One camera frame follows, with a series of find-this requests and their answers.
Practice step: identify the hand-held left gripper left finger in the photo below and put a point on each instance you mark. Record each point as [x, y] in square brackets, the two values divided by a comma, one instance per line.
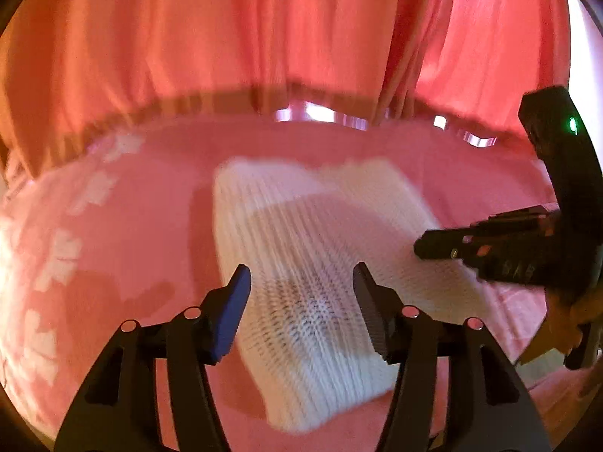
[233, 301]

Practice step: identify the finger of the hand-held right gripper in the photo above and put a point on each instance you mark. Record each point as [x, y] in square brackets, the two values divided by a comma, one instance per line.
[518, 216]
[438, 245]

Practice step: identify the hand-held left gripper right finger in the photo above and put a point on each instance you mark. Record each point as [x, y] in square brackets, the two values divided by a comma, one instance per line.
[370, 301]

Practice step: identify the white pink black knitted sweater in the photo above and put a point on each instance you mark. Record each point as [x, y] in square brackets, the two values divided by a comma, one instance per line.
[320, 263]

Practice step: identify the person's right hand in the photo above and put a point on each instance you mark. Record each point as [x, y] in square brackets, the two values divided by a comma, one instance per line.
[560, 325]

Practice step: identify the pink patterned blanket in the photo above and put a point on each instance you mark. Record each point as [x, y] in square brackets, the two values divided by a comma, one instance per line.
[132, 226]

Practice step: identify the pink curtain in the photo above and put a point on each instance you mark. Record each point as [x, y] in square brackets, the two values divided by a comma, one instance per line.
[212, 33]

